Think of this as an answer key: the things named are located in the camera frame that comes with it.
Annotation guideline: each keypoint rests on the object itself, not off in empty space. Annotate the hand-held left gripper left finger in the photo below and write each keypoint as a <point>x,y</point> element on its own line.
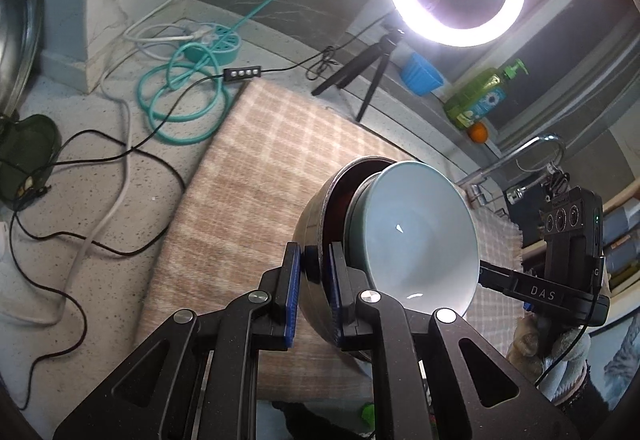
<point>292,300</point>

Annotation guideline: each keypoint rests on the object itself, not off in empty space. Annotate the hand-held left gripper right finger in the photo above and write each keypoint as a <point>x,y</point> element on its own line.
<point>332,295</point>

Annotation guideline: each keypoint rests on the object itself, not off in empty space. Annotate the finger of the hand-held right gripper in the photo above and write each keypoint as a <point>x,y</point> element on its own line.
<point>500,276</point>

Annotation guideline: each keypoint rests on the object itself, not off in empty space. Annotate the large steel bowl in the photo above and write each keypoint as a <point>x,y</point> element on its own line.
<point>312,225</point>

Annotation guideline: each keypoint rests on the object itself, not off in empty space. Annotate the pale blue ceramic bowl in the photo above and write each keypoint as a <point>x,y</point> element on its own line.
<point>415,240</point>

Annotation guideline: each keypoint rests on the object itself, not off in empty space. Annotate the person's right hand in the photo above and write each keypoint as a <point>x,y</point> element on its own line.
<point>550,350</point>

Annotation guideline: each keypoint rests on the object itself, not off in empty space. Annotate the grey checked cloth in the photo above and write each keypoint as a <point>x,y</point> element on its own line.
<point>492,240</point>

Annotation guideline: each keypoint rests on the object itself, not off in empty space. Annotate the wooden shelf unit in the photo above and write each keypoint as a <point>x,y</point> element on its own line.
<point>625,220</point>

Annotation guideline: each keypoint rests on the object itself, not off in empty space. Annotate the chrome faucet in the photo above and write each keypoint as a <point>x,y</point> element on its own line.
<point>500,161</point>

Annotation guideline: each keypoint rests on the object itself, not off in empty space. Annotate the beige checked cloth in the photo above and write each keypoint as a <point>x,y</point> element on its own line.
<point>240,180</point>

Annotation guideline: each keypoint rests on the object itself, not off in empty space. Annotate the orange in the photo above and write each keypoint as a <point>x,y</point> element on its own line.
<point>477,132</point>

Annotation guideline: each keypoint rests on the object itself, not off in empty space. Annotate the blue patterned cloth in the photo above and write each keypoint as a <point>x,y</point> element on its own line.
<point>620,360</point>

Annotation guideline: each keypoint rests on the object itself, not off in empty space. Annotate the green dish soap bottle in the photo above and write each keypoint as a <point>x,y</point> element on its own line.
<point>475,102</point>

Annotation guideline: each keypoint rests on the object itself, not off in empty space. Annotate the black tripod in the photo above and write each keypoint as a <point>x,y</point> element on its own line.
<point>374,85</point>

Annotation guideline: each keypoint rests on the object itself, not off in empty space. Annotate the blue ribbed bowl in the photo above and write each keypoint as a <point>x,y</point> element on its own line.
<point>420,75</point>

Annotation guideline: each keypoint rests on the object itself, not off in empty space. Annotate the black inline remote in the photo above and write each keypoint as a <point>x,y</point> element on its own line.
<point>240,73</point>

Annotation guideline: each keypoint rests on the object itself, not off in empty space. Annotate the round teal power strip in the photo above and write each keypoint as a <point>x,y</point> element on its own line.
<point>225,50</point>

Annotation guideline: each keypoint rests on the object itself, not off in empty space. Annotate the dark green object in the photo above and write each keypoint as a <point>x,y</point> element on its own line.
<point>30,155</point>

